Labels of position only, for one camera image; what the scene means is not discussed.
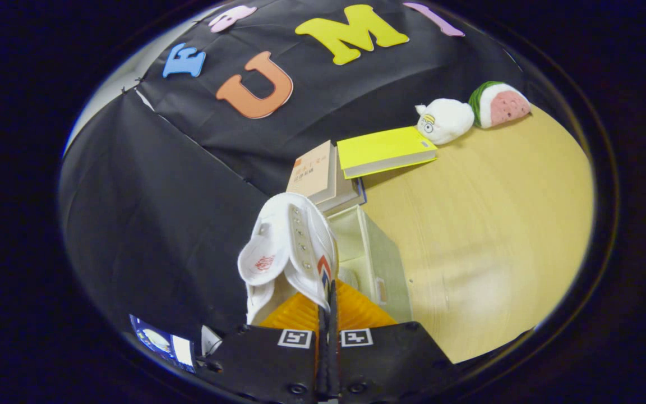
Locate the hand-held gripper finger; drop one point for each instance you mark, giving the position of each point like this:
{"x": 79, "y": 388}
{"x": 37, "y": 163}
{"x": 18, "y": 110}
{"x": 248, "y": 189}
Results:
{"x": 321, "y": 365}
{"x": 333, "y": 365}

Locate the pale green storage box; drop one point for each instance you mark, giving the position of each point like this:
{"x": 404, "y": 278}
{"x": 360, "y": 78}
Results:
{"x": 384, "y": 264}

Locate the computer screen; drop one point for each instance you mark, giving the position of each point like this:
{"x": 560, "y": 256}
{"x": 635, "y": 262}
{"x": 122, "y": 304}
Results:
{"x": 157, "y": 339}

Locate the thick blue cover book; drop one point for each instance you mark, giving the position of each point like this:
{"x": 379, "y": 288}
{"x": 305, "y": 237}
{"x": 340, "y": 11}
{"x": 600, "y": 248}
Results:
{"x": 348, "y": 193}

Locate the beige book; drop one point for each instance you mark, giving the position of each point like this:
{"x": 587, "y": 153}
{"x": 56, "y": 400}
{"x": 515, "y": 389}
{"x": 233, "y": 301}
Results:
{"x": 312, "y": 171}

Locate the yellow book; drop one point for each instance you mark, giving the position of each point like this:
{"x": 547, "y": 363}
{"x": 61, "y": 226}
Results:
{"x": 382, "y": 148}

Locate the white plush toy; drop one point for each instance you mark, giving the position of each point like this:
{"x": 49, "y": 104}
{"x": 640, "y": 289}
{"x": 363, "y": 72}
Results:
{"x": 452, "y": 120}

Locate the watermelon slice plush toy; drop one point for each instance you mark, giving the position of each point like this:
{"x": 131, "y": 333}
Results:
{"x": 505, "y": 106}

